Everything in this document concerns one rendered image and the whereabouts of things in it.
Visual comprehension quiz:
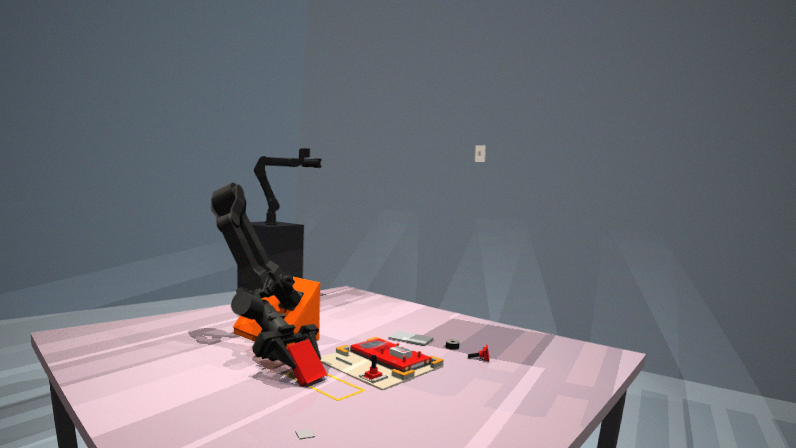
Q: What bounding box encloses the red translucent shell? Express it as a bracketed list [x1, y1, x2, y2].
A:
[286, 339, 328, 387]

